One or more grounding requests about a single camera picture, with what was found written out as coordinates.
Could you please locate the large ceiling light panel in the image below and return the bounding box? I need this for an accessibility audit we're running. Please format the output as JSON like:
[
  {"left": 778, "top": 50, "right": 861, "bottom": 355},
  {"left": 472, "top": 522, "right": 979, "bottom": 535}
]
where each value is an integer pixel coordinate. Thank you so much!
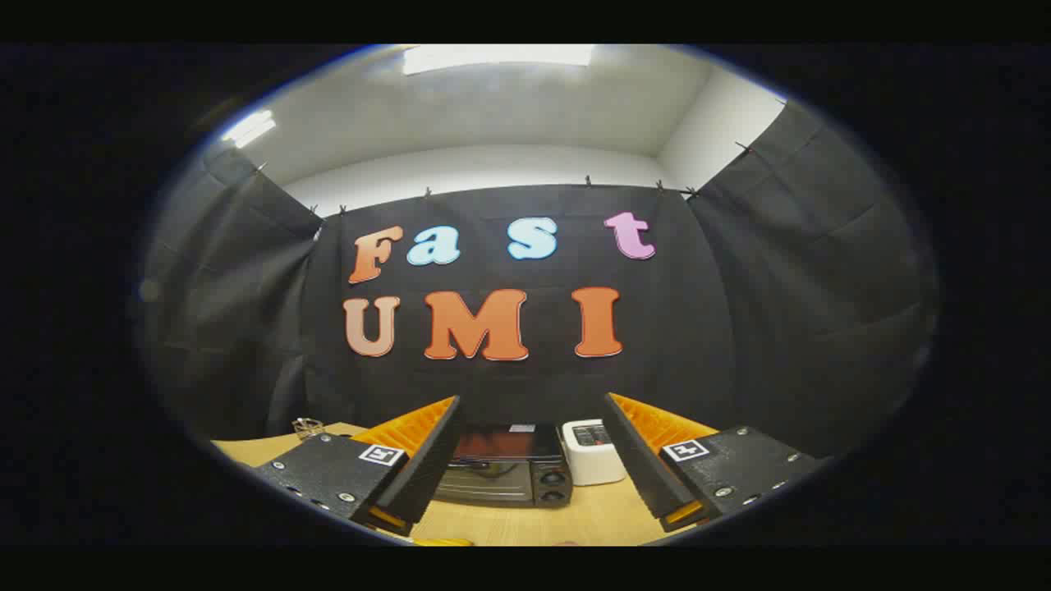
[{"left": 402, "top": 44, "right": 594, "bottom": 76}]

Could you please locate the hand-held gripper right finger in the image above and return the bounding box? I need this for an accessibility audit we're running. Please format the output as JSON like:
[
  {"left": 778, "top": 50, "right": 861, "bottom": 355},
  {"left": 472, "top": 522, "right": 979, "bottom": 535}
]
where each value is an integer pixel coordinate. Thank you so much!
[{"left": 602, "top": 392, "right": 830, "bottom": 533}]

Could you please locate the white bread toaster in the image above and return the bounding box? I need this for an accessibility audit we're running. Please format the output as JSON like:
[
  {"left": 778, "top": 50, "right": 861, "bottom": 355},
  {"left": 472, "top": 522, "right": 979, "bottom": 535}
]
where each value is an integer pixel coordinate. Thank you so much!
[{"left": 561, "top": 419, "right": 627, "bottom": 487}]

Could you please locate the black backdrop cloth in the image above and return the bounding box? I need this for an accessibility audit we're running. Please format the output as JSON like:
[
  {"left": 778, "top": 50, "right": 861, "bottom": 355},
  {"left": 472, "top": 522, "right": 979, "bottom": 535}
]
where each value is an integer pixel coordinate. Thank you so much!
[{"left": 140, "top": 98, "right": 939, "bottom": 460}]

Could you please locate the black toaster oven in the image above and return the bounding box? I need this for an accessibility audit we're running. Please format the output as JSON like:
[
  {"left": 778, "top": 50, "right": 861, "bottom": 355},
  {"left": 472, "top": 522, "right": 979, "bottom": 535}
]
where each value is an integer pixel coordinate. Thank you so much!
[{"left": 434, "top": 423, "right": 574, "bottom": 508}]

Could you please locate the small ceiling light panel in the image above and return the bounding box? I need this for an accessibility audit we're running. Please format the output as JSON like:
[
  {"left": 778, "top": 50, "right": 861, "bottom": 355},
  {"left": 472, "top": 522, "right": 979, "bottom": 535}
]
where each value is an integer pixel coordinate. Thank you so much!
[{"left": 220, "top": 109, "right": 278, "bottom": 149}]

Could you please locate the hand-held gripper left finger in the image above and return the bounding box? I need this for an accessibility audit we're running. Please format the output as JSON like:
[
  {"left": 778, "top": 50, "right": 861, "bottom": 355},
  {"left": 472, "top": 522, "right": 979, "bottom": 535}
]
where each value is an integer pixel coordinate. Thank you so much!
[{"left": 246, "top": 396, "right": 462, "bottom": 538}]

